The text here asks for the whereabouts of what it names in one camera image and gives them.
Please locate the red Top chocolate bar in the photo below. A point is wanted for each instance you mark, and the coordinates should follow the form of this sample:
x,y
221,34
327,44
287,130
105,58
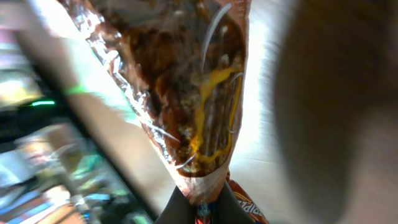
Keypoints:
x,y
181,65

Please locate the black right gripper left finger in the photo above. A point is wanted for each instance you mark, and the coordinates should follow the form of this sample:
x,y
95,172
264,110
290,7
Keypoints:
x,y
178,210

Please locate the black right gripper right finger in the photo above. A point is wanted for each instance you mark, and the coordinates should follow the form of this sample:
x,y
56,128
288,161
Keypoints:
x,y
228,210

